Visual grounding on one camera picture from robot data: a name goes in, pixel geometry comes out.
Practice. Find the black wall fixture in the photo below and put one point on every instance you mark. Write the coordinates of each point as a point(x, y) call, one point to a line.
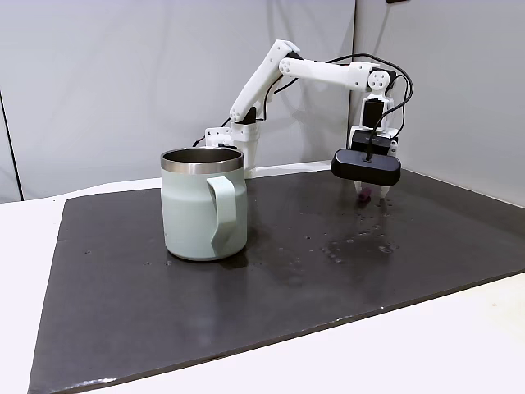
point(397, 1)

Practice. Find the purple pen grip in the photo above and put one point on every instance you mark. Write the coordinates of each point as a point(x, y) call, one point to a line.
point(364, 196)

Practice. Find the pale green steel mug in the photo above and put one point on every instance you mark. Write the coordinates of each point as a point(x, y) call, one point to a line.
point(184, 213)

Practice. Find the black rubber table mat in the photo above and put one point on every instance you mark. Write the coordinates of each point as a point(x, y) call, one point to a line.
point(287, 287)

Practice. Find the black oval camera box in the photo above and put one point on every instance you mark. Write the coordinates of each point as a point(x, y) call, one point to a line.
point(352, 168)

